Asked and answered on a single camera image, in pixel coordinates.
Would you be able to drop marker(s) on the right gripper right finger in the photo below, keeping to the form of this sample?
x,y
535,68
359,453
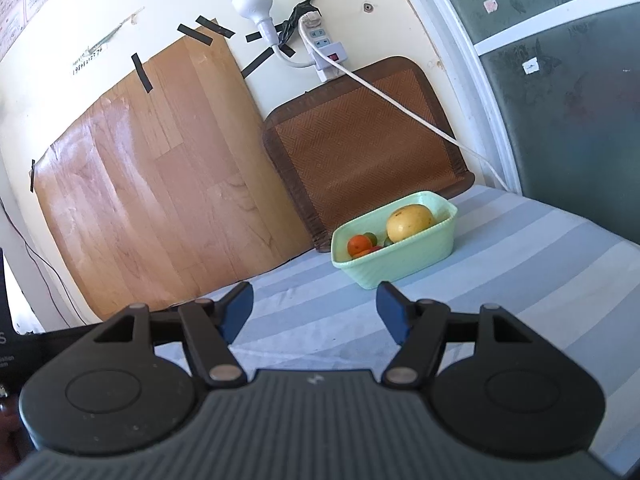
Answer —
x,y
424,327

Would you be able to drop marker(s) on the green tomato back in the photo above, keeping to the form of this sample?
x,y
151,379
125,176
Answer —
x,y
373,239

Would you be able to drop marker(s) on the white power strip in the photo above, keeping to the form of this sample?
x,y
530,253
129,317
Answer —
x,y
319,39

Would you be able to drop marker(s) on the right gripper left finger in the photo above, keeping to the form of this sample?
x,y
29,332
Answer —
x,y
188,345

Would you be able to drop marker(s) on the orange tangerine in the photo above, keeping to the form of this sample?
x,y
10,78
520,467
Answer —
x,y
370,250
358,244

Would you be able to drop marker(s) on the white light bulb lamp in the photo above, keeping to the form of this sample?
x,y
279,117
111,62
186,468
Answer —
x,y
259,13

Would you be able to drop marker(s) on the wood pattern board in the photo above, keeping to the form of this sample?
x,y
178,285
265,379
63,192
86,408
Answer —
x,y
162,191

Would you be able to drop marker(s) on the light green plastic basin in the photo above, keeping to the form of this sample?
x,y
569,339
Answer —
x,y
399,259

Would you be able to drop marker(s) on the striped blue table cloth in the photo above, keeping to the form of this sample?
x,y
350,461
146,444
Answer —
x,y
573,282

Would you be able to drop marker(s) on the person's left hand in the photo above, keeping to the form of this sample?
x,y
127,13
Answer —
x,y
14,441

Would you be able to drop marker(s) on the large yellow grapefruit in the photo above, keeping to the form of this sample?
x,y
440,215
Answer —
x,y
408,221

